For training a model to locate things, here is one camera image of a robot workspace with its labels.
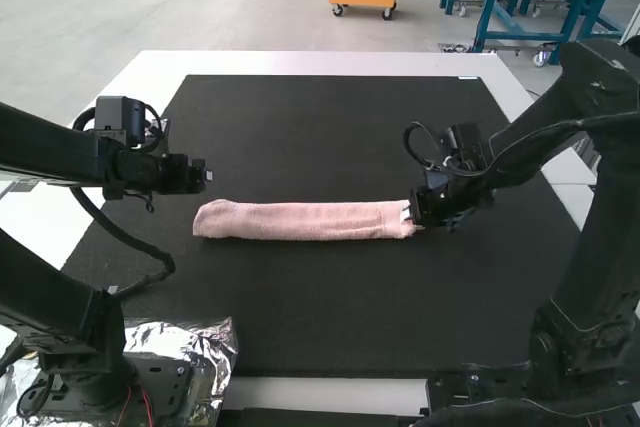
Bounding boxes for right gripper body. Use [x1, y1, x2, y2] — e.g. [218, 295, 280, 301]
[409, 169, 494, 233]

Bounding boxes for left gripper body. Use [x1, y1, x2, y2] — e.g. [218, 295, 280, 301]
[152, 152, 217, 196]

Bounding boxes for pale towel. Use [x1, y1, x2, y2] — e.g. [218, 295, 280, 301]
[192, 199, 416, 242]

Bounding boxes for black mat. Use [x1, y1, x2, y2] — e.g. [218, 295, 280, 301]
[62, 74, 584, 381]

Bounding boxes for silver foil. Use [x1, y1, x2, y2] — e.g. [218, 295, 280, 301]
[0, 316, 239, 427]

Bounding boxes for dark base panel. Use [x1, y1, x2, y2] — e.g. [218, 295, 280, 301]
[425, 361, 536, 418]

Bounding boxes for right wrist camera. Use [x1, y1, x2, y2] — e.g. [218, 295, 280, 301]
[446, 122, 490, 171]

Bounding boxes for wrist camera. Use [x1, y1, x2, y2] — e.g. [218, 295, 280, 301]
[446, 122, 490, 171]
[94, 95, 147, 146]

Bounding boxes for black cable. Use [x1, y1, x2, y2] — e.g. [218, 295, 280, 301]
[69, 185, 176, 301]
[403, 121, 447, 169]

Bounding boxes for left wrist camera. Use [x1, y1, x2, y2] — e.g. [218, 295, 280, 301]
[94, 95, 147, 146]

